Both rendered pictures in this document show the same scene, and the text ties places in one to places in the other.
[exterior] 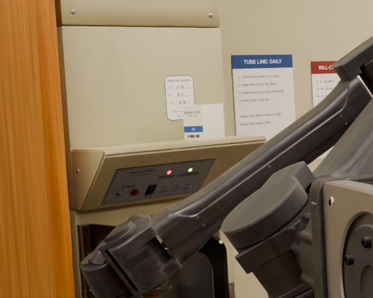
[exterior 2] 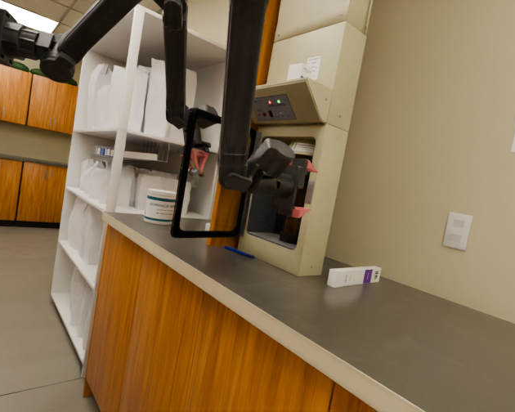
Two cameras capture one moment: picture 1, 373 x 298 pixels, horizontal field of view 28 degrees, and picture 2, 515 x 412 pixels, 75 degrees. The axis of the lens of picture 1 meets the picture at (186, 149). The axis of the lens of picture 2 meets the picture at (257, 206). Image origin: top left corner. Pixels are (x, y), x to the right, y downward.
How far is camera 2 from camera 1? 1.59 m
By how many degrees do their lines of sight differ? 84
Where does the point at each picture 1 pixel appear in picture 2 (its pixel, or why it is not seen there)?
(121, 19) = (295, 32)
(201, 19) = (335, 19)
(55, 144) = not seen: hidden behind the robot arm
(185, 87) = (316, 62)
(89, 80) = (276, 65)
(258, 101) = not seen: outside the picture
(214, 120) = (295, 73)
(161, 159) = (260, 93)
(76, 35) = (277, 46)
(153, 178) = (266, 105)
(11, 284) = not seen: hidden behind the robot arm
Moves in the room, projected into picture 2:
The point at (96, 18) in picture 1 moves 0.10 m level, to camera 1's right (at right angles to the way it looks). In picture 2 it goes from (285, 35) to (291, 22)
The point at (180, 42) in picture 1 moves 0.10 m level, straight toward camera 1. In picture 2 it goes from (320, 37) to (288, 29)
